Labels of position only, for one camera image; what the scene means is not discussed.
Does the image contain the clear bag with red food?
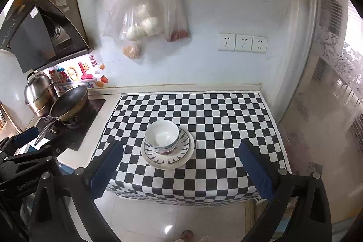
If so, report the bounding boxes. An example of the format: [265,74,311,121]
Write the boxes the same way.
[163,0,190,42]

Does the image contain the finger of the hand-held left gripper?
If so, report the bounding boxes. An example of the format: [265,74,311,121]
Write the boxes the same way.
[0,145,54,171]
[0,127,39,154]

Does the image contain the white plate striped rim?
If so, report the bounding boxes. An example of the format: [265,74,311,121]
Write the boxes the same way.
[143,129,191,164]

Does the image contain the black range hood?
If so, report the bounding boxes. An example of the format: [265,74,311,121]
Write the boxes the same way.
[0,0,95,75]

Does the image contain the plain white plate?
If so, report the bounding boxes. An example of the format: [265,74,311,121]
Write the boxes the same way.
[141,129,196,169]

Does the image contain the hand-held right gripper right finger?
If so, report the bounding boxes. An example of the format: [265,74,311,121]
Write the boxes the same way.
[239,141,332,242]

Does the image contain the white wall socket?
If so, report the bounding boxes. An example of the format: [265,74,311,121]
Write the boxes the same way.
[235,34,253,53]
[218,33,236,51]
[252,35,269,54]

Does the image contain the black gas stove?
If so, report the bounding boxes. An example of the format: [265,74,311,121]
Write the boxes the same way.
[28,99,106,152]

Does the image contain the black white checkered cloth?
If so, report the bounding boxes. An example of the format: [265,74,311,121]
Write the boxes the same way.
[91,92,292,207]

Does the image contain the glass sliding door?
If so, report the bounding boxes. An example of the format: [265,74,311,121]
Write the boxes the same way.
[278,0,363,231]

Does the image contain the white bowl dark pattern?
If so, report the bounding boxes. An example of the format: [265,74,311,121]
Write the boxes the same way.
[145,120,181,152]

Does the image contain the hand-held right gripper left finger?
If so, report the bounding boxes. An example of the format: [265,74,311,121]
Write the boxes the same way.
[30,140,124,242]

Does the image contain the clear bag of white buns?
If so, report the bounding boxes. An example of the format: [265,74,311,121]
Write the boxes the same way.
[102,0,165,61]

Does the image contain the dark frying pan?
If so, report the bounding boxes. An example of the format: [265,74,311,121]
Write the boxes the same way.
[34,85,89,146]

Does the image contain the colourful wall stickers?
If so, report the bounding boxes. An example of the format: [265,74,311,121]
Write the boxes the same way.
[48,53,110,89]

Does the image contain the steel steamer pot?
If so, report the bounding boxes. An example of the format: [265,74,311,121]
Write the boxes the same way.
[23,70,59,118]

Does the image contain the blue base cabinet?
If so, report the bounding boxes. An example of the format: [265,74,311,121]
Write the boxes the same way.
[57,160,77,177]

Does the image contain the wooden board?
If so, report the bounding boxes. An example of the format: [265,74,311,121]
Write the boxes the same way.
[0,102,16,135]

